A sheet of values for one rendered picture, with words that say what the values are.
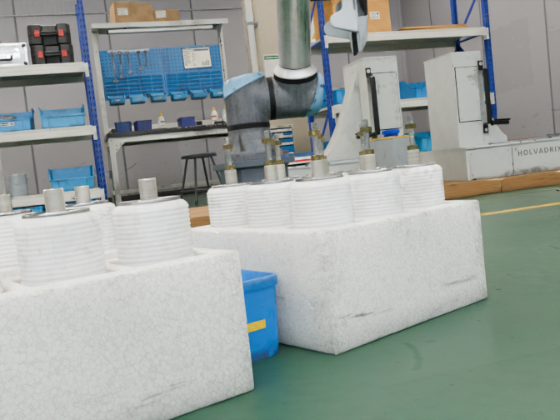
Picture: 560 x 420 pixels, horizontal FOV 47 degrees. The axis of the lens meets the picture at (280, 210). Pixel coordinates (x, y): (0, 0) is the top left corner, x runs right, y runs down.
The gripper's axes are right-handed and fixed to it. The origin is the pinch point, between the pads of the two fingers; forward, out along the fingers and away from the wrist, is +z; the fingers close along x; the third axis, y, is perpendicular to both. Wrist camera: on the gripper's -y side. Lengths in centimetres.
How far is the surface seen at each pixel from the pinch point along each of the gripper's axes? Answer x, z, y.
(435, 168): -2.5, 21.9, -11.6
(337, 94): -508, -42, -102
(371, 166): 1.1, 20.2, 0.6
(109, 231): 6, 26, 43
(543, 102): -621, -20, -368
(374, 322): 12.4, 43.5, 5.4
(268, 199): 1.3, 23.7, 18.3
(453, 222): 0.2, 31.2, -13.0
